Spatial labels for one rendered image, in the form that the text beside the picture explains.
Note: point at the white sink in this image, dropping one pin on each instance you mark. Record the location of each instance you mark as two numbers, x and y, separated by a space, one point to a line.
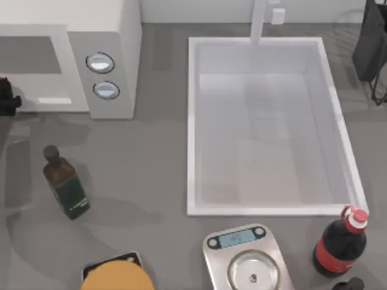
260 145

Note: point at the large microwave knob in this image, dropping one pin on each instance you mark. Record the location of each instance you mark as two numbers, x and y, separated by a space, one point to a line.
100 62

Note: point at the dark bottle red cap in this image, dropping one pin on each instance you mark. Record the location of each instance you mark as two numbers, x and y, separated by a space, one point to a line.
338 244

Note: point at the small black round object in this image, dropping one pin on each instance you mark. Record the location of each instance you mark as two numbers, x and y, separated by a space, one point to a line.
349 284

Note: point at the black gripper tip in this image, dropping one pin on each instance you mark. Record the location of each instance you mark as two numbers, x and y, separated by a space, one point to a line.
6 98

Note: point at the yellow round black-based object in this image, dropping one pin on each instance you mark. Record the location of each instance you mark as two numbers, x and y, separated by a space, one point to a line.
118 276

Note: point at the silver kitchen scale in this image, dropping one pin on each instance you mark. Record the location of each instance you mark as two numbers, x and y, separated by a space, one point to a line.
217 262

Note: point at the brown bottle green label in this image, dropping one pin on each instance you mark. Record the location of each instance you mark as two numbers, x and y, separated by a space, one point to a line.
68 187

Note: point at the tall white tap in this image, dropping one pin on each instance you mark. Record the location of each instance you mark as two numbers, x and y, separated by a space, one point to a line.
255 21

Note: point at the black folded stand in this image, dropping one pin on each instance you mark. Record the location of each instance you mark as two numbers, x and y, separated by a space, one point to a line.
370 39

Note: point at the pale microwave oven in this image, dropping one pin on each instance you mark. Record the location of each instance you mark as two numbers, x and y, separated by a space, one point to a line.
124 75

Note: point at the small microwave knob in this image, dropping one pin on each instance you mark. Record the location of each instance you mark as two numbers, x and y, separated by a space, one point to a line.
106 90

